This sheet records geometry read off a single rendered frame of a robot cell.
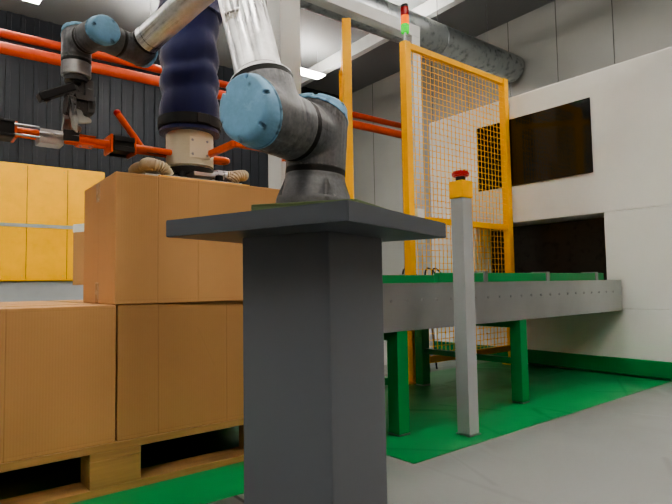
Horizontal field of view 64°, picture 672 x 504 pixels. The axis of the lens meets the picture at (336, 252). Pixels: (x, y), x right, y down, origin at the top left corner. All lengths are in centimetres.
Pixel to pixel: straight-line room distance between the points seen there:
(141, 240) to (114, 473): 69
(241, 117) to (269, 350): 52
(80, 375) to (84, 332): 12
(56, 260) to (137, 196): 756
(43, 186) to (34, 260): 113
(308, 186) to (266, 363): 42
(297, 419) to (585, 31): 1131
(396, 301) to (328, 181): 95
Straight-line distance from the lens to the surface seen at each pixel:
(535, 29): 1277
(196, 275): 182
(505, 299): 272
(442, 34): 1055
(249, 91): 120
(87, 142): 195
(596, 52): 1187
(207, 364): 186
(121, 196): 176
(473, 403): 225
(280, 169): 345
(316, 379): 121
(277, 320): 126
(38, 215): 932
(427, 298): 228
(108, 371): 175
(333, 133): 132
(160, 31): 190
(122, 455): 181
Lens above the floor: 59
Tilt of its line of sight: 3 degrees up
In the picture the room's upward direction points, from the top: 1 degrees counter-clockwise
